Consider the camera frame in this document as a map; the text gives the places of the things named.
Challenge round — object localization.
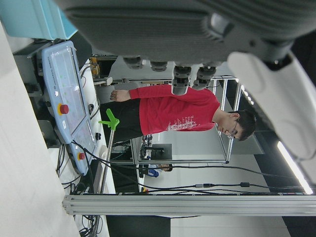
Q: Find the black cable with ferrite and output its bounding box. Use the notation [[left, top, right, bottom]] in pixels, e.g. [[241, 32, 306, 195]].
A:
[[138, 181, 316, 196]]

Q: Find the silver metal pole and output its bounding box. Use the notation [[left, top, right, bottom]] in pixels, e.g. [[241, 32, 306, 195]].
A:
[[100, 128, 115, 195]]

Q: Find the small black monitor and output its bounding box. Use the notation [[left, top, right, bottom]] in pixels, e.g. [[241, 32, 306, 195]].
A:
[[151, 143, 173, 160]]

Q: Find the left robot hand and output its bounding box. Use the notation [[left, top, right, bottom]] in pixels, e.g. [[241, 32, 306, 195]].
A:
[[54, 0, 316, 192]]

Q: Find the green plastic clamp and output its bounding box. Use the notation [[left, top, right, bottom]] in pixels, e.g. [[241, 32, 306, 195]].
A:
[[98, 108, 120, 131]]

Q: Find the yellow device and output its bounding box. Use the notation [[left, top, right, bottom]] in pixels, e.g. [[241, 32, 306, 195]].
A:
[[89, 57, 101, 78]]

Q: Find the aluminium frame beam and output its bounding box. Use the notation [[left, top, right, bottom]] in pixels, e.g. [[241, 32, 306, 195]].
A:
[[62, 194, 316, 217]]

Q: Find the person in red shirt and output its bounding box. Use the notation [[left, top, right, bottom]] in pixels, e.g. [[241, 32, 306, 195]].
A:
[[100, 83, 257, 143]]

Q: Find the person in blue top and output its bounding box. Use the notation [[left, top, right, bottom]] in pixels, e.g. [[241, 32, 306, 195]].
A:
[[147, 164, 173, 178]]

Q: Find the thick black cable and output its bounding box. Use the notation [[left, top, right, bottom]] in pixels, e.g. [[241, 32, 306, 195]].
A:
[[71, 140, 299, 180]]

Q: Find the light blue teach pendant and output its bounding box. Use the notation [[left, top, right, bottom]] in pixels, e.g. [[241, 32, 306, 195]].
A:
[[68, 118, 97, 176], [41, 40, 97, 145]]

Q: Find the teal plastic housing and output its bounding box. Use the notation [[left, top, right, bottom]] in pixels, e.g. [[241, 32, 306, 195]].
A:
[[0, 0, 80, 40]]

